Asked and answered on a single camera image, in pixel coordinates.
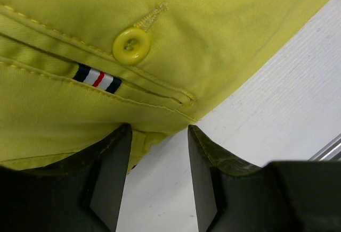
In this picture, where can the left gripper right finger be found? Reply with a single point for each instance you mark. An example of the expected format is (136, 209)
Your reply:
(231, 194)

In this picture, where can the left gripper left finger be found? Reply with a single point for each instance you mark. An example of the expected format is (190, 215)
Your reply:
(82, 192)

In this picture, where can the yellow-green trousers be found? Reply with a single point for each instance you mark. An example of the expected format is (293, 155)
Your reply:
(73, 71)

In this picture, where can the aluminium rail frame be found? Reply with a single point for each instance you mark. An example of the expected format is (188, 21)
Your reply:
(331, 152)

